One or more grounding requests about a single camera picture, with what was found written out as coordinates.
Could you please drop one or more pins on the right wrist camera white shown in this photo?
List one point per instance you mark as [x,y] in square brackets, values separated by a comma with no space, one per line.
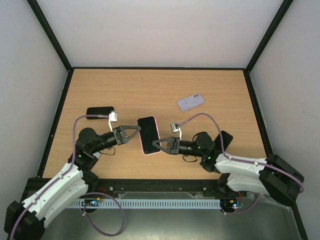
[176,129]

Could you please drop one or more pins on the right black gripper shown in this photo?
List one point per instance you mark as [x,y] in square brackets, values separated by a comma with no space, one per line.
[174,145]

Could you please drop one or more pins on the white slotted cable duct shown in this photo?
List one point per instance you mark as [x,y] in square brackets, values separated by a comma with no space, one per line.
[197,204]

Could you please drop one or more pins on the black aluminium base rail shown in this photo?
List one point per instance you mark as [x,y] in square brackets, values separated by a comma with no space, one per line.
[162,186]

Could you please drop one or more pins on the lilac magsafe phone case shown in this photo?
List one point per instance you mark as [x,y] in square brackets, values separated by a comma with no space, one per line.
[190,102]

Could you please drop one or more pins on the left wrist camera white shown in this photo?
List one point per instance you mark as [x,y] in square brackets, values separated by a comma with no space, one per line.
[112,118]

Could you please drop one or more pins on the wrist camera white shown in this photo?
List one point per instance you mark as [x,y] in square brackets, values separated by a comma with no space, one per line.
[112,118]
[176,129]

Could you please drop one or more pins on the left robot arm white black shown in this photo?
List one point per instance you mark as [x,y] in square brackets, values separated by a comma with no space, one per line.
[28,220]

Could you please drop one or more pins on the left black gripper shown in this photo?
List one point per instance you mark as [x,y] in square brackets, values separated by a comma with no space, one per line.
[120,133]

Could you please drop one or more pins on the pink phone case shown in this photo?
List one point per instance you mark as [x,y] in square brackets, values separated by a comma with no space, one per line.
[156,125]

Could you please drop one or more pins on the black phone case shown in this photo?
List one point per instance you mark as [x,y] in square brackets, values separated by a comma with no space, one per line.
[100,110]

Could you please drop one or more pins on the light blue smartphone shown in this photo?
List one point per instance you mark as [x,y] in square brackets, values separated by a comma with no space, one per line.
[97,154]

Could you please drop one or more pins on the black enclosure frame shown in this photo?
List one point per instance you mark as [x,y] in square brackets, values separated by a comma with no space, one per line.
[35,7]

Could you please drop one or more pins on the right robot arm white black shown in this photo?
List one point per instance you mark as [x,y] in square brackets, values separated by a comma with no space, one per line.
[212,160]

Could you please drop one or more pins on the black smartphone right side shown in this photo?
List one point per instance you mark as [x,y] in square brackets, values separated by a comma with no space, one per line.
[224,142]

